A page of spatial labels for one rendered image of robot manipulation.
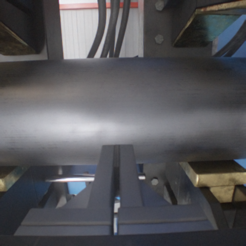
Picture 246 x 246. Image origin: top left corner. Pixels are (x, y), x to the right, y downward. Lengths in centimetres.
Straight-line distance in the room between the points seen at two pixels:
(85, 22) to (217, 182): 230
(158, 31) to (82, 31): 195
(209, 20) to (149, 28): 17
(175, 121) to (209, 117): 5
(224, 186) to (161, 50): 38
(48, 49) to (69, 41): 190
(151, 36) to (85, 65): 28
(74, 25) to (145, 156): 228
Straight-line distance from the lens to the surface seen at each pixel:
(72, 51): 242
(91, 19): 245
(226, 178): 39
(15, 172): 43
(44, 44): 56
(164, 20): 55
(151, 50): 53
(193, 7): 42
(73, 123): 27
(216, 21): 44
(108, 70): 29
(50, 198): 64
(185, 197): 46
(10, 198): 43
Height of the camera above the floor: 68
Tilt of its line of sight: 1 degrees down
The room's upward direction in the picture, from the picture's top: 91 degrees counter-clockwise
